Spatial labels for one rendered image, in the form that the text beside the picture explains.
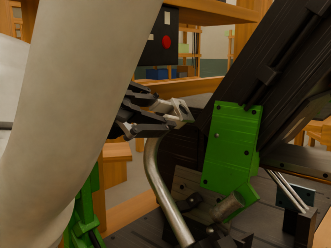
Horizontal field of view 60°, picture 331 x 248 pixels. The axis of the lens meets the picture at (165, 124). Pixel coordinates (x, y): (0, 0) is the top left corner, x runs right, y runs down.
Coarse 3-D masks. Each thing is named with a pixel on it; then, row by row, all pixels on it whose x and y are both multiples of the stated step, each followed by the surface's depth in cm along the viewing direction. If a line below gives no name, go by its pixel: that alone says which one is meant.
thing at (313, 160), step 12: (288, 144) 82; (264, 156) 72; (276, 156) 72; (288, 156) 72; (300, 156) 72; (312, 156) 72; (324, 156) 72; (276, 168) 70; (288, 168) 68; (300, 168) 66; (312, 168) 64; (324, 168) 64; (312, 180) 65; (324, 180) 63
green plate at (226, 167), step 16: (224, 112) 66; (240, 112) 63; (256, 112) 61; (224, 128) 66; (240, 128) 63; (256, 128) 61; (208, 144) 68; (224, 144) 65; (240, 144) 63; (256, 144) 62; (208, 160) 68; (224, 160) 65; (240, 160) 62; (256, 160) 66; (208, 176) 67; (224, 176) 65; (240, 176) 62; (224, 192) 64
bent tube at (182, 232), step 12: (180, 108) 60; (180, 120) 56; (192, 120) 58; (156, 144) 62; (144, 156) 62; (156, 156) 63; (144, 168) 62; (156, 168) 62; (156, 180) 60; (156, 192) 60; (168, 192) 60; (168, 204) 58; (168, 216) 57; (180, 216) 57; (180, 228) 55; (180, 240) 55; (192, 240) 55
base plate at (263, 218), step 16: (256, 176) 116; (288, 176) 116; (272, 192) 102; (320, 192) 102; (160, 208) 92; (256, 208) 92; (272, 208) 92; (320, 208) 92; (128, 224) 83; (144, 224) 83; (160, 224) 83; (240, 224) 83; (256, 224) 83; (272, 224) 83; (112, 240) 76; (128, 240) 76; (144, 240) 76; (160, 240) 76; (256, 240) 76; (272, 240) 76; (288, 240) 76
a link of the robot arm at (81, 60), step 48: (48, 0) 13; (96, 0) 12; (144, 0) 13; (48, 48) 13; (96, 48) 13; (48, 96) 14; (96, 96) 14; (0, 144) 24; (48, 144) 15; (96, 144) 16; (0, 192) 18; (48, 192) 17; (0, 240) 21; (48, 240) 24
